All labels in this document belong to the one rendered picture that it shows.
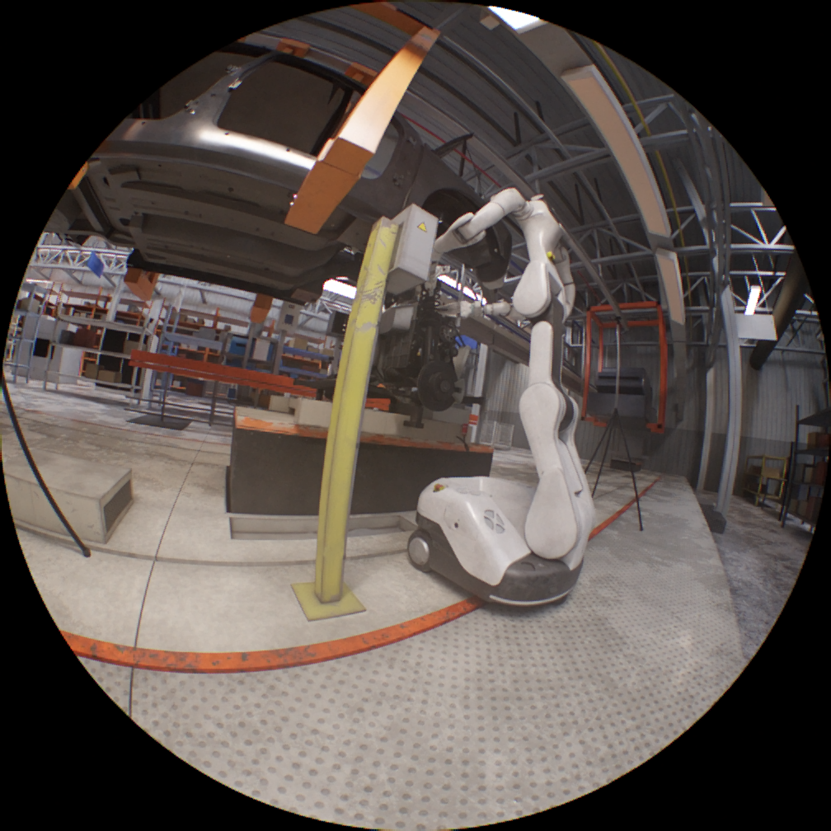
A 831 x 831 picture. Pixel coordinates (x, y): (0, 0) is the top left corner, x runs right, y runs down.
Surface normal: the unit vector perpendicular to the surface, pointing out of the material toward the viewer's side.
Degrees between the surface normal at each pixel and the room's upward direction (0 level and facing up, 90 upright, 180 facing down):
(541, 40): 180
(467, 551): 90
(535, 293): 91
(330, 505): 90
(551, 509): 90
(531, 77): 180
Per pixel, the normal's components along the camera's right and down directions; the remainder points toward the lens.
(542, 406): -0.76, -0.13
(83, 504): 0.59, 0.08
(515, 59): -0.15, 0.99
